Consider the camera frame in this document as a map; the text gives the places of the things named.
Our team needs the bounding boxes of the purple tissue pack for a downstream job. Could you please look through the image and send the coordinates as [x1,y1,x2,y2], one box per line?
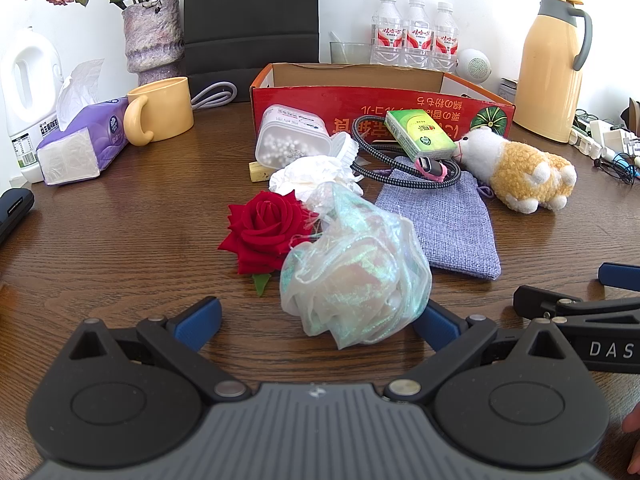
[36,59,132,187]

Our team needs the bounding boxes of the red cardboard box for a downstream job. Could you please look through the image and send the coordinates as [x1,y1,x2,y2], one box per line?
[249,62,516,153]

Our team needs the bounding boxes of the yellow mug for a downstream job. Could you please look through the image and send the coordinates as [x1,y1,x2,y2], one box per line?
[123,76,195,147]

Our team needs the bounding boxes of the black flat device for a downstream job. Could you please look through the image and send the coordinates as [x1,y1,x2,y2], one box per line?
[0,188,36,246]

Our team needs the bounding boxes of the brown bag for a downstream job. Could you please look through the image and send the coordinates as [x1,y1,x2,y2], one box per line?
[620,97,640,133]

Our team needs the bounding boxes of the green tissue packet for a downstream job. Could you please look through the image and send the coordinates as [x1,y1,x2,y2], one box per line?
[384,108,458,158]

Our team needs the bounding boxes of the white power strip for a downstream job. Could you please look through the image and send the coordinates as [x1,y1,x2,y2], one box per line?
[570,117,640,158]

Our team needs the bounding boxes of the clear cotton swab container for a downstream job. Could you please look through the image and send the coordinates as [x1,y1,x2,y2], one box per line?
[254,103,333,168]

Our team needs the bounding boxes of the white and tan plush toy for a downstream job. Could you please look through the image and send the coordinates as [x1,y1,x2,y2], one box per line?
[456,127,578,213]

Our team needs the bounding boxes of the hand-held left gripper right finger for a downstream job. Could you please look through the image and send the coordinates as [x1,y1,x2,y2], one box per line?
[384,302,587,404]

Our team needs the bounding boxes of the pale wooden block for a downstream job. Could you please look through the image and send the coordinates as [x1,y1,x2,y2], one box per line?
[248,160,278,182]

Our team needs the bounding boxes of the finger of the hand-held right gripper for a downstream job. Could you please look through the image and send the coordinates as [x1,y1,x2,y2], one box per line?
[513,284,585,320]
[598,262,640,292]

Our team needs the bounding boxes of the clear water bottle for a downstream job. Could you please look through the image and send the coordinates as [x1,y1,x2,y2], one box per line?
[402,0,436,70]
[431,1,461,73]
[370,0,407,67]

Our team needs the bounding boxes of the yellow thermos jug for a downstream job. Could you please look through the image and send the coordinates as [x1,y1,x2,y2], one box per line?
[512,0,593,143]

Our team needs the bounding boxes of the black braided cable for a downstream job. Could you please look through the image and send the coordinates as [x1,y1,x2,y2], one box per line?
[350,114,463,191]

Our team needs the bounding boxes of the white round speaker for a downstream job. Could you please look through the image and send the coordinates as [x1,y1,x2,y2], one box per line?
[456,48,493,83]

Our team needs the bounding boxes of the lavender cable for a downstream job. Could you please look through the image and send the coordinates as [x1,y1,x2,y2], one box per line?
[190,81,238,111]

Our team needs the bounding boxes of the white detergent bottle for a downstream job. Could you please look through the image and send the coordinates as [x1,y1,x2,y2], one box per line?
[0,30,63,184]

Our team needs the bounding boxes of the person's right hand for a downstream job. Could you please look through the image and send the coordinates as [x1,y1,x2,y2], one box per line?
[622,402,640,476]

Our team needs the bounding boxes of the white cloth flower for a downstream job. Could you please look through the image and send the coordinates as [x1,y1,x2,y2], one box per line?
[269,154,363,201]

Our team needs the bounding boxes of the red fabric rose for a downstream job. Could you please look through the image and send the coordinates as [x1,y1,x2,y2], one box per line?
[217,191,321,298]

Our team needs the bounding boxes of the black earphones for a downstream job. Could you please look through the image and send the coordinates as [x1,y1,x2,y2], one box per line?
[592,155,638,183]

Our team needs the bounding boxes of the purple linen pouch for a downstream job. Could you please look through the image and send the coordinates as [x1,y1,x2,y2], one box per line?
[374,169,502,281]

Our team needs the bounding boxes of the iridescent organza cloth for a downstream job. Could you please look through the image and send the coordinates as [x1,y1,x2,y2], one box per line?
[279,182,433,351]

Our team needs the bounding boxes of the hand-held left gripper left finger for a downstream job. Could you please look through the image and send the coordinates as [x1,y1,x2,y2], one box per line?
[69,296,252,404]

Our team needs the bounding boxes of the grey glass cup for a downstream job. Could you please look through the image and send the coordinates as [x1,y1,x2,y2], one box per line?
[328,30,373,66]

